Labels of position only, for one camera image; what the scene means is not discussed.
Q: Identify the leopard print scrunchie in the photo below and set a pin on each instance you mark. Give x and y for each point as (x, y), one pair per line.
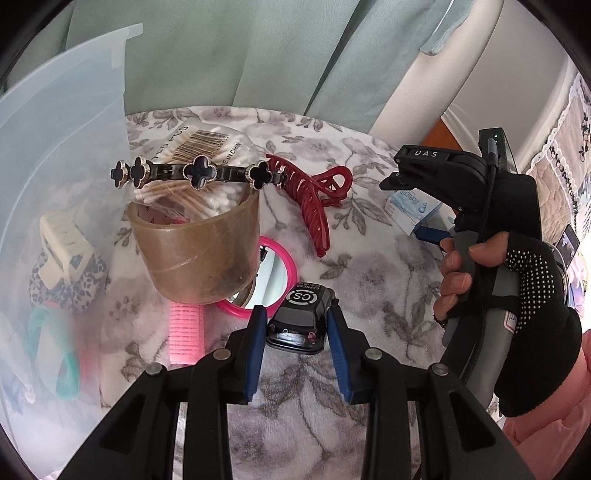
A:
(87, 290)

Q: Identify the pale green curtain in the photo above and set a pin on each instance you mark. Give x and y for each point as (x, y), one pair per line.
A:
(231, 55)

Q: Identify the person's right hand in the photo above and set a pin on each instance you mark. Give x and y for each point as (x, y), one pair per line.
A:
(540, 314)

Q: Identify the small blue white box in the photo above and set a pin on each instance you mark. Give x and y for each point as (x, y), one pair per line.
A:
(406, 207)

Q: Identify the clear plastic container blue latches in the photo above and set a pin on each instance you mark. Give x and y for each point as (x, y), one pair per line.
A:
(69, 115)

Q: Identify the person's right forearm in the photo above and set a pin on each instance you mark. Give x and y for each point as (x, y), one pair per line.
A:
(563, 438)

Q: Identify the brown tape roll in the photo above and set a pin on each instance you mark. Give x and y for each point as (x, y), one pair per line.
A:
(194, 258)

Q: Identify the red hair claw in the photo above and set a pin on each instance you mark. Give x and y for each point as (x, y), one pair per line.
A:
(304, 207)

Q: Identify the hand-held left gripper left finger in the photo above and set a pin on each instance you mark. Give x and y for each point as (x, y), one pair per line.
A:
(256, 350)

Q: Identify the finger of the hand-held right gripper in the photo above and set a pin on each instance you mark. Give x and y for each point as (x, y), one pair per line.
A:
(397, 181)
(431, 234)

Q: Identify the pink hair roller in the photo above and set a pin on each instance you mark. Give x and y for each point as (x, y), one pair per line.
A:
(184, 332)

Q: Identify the black toy car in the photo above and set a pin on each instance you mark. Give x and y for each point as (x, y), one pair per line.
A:
(300, 318)

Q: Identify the cream hair claw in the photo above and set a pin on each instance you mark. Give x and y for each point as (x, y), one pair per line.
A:
(64, 249)

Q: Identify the beige quilted lace cover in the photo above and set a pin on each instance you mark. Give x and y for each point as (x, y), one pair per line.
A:
(572, 138)

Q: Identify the grey floral blanket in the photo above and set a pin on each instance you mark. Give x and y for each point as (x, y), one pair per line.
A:
(300, 415)

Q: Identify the black clover hair clip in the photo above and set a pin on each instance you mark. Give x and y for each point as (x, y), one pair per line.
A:
(198, 171)

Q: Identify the pink round mirror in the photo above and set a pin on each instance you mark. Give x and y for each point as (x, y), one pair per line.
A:
(270, 281)

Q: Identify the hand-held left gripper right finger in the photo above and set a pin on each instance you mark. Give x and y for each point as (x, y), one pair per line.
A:
(339, 350)

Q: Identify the cotton swab bag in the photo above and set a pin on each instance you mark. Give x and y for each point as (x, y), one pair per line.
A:
(194, 143)

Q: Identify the black smartphone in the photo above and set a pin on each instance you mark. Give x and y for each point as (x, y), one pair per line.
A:
(569, 240)

